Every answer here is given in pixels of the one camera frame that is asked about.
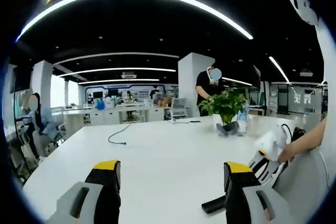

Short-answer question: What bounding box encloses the person's right hand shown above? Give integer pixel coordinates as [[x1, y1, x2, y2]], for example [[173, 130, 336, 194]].
[[278, 142, 300, 164]]

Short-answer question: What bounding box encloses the ceiling air conditioner unit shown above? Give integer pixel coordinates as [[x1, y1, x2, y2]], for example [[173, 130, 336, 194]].
[[121, 71, 138, 80]]

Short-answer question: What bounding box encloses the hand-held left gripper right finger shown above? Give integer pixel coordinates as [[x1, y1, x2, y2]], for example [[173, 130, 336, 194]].
[[223, 161, 292, 224]]

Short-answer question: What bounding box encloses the black remote control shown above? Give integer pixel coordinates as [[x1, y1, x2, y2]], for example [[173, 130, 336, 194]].
[[201, 195, 227, 215]]

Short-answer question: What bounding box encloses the ceiling light strip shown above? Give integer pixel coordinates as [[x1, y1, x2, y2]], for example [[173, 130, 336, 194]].
[[78, 78, 161, 86], [268, 56, 290, 83], [57, 67, 177, 78]]

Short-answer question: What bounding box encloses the clear water bottle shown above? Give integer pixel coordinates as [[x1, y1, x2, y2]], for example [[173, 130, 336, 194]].
[[236, 105, 249, 134]]

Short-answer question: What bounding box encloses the grey cable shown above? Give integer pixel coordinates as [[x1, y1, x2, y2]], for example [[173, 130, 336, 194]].
[[108, 122, 132, 146]]

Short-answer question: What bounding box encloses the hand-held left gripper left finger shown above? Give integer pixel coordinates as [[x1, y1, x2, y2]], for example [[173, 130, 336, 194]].
[[48, 159, 121, 224]]

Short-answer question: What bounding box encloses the green potted plant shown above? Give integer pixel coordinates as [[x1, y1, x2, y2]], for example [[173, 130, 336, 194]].
[[197, 88, 249, 127]]

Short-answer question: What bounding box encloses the grey mesh office chair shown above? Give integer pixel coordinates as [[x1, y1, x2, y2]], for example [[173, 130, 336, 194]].
[[272, 147, 329, 224]]

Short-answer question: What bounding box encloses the person's white shirt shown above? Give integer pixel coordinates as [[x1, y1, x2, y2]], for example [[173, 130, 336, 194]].
[[314, 18, 336, 162]]

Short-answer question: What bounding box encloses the white background office chair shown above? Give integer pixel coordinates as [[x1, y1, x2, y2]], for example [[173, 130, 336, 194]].
[[170, 97, 189, 120]]

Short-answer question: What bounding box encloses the white background counter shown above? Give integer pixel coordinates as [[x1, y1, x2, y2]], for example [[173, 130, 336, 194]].
[[51, 102, 174, 126]]

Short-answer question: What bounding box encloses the black bag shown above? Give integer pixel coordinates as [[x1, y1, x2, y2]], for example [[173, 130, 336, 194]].
[[291, 126, 307, 141]]

